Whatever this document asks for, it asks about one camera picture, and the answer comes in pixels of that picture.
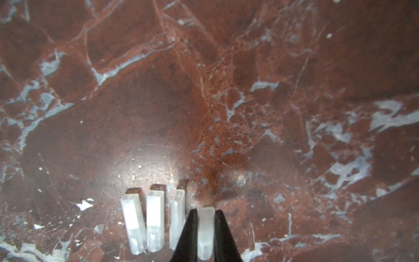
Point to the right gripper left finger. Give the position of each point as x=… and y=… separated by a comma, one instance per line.
x=186, y=250

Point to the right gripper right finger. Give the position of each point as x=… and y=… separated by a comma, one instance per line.
x=224, y=244

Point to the translucent protective cap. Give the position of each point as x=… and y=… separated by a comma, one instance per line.
x=155, y=219
x=134, y=223
x=177, y=218
x=205, y=232

